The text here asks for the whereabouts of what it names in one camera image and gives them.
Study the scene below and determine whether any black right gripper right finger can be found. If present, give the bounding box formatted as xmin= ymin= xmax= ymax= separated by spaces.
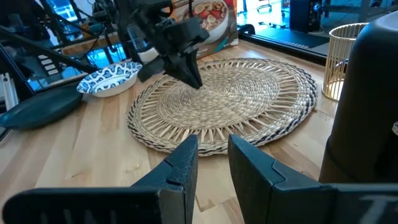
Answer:
xmin=228 ymin=134 xmax=398 ymax=224

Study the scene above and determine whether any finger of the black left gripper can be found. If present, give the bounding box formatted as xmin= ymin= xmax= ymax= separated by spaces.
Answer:
xmin=137 ymin=57 xmax=198 ymax=90
xmin=178 ymin=49 xmax=203 ymax=90

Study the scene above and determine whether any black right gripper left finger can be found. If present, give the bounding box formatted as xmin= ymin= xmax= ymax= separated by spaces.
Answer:
xmin=2 ymin=134 xmax=199 ymax=224

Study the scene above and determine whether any clear glass with white filling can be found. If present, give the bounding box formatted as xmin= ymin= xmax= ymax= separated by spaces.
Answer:
xmin=126 ymin=23 xmax=159 ymax=65

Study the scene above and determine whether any cereal box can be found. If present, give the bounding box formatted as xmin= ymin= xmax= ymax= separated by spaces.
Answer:
xmin=169 ymin=0 xmax=239 ymax=60

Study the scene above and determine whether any blue white patterned bowl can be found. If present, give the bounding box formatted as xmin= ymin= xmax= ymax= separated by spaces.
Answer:
xmin=76 ymin=61 xmax=143 ymax=98

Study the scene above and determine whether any dark teal plate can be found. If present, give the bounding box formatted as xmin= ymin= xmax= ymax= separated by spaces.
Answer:
xmin=0 ymin=85 xmax=84 ymax=131

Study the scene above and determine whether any black computer tower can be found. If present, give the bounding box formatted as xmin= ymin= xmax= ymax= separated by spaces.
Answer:
xmin=289 ymin=0 xmax=323 ymax=34

